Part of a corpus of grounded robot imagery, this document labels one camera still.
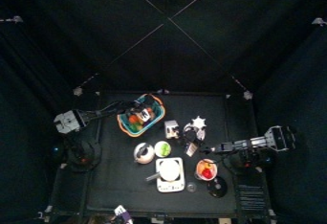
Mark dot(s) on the green toy vegetable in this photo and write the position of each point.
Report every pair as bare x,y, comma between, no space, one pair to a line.
136,127

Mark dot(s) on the grey frame clamp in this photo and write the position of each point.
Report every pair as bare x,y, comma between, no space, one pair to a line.
318,21
15,19
78,90
247,95

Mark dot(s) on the black round disc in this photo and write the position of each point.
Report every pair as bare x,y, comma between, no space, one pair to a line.
217,186

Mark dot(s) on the red toy pepper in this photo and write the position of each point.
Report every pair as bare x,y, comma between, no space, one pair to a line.
207,172

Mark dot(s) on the white star-shaped toy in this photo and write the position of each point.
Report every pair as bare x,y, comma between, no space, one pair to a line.
198,122

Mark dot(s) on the small clear round lid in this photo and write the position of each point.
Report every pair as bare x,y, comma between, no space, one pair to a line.
191,188

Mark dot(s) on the small green bowl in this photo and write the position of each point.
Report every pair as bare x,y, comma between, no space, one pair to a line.
162,148

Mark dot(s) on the purple and white card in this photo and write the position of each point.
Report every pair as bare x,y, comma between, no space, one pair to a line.
123,215

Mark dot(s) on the orange bowl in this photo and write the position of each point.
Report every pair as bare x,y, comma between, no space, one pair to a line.
201,167

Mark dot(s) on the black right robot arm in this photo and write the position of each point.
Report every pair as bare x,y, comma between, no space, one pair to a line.
259,143

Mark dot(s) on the orange toy carrot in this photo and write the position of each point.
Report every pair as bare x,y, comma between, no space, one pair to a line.
134,119

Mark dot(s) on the orange and teal basket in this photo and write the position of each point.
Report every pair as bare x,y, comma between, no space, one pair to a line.
127,128

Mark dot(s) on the small white toy box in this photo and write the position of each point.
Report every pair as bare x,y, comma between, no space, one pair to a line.
171,129

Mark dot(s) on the small white tag card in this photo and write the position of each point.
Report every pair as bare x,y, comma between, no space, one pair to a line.
191,149

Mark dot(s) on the white bowl with green item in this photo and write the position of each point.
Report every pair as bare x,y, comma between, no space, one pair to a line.
143,153

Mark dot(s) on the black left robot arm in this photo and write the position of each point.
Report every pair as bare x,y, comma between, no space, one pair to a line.
70,121

